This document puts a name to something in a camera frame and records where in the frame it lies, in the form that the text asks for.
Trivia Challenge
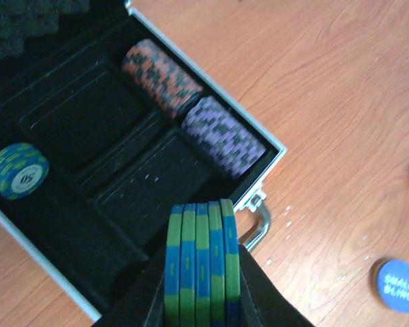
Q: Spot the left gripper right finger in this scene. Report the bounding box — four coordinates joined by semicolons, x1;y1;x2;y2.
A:
239;245;313;327

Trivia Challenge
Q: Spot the brown poker chip stack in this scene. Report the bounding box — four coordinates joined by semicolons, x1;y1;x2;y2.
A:
122;39;203;120

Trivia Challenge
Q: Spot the purple poker chip stack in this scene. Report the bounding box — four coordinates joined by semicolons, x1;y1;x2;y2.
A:
181;96;266;178

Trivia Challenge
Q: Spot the aluminium poker case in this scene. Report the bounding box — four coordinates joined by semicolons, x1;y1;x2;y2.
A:
0;2;286;320

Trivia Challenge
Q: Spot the teal poker chip stack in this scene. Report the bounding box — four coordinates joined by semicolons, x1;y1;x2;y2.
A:
0;142;50;200
164;199;241;326

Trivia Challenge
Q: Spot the purple dealer button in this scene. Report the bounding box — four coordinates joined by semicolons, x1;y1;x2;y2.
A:
373;259;409;313

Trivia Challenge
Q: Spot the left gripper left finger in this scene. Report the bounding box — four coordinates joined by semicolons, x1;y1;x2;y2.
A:
98;246;166;326

